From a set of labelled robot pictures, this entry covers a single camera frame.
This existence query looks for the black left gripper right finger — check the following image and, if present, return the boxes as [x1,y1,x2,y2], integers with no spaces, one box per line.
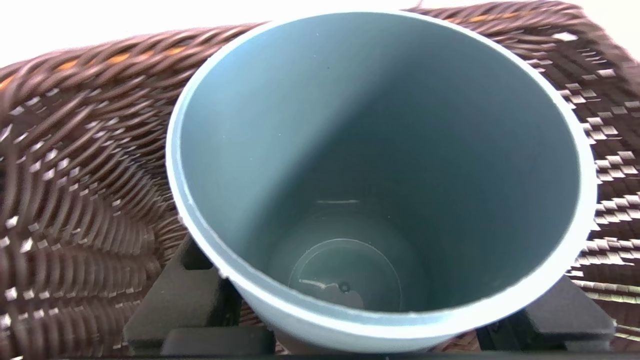
[475,275,617,353]

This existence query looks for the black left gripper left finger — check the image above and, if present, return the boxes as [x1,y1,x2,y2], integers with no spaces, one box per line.
[123,235,276,357]

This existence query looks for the grey blue plastic cup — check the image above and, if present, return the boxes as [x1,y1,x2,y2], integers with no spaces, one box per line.
[165,9,598,354]

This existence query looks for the dark brown wicker basket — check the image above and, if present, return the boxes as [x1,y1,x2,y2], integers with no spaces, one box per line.
[0,0,640,360]

